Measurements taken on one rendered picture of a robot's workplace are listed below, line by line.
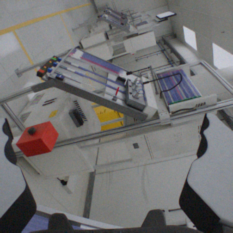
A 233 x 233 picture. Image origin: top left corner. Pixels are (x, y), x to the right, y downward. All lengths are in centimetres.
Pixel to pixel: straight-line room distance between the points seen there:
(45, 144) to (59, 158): 80
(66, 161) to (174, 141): 95
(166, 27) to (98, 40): 481
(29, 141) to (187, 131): 107
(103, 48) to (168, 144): 335
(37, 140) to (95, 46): 375
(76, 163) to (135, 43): 334
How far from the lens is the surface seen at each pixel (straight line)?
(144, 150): 149
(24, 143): 92
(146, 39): 438
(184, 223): 83
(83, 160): 161
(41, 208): 65
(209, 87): 339
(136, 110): 123
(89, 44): 445
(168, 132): 139
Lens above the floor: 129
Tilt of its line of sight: 12 degrees down
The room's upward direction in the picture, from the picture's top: 76 degrees clockwise
